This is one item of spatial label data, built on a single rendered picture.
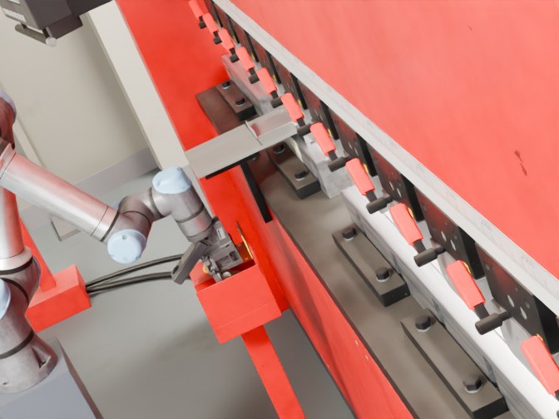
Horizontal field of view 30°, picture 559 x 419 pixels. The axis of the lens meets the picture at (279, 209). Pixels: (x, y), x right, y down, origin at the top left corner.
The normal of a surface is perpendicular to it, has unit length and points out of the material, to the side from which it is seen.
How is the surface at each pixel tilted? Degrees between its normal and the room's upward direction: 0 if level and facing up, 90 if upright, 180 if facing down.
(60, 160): 90
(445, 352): 0
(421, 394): 0
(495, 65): 90
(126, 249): 90
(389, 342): 0
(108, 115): 90
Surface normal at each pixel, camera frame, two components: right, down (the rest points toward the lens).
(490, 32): -0.90, 0.43
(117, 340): -0.35, -0.83
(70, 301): 0.26, 0.36
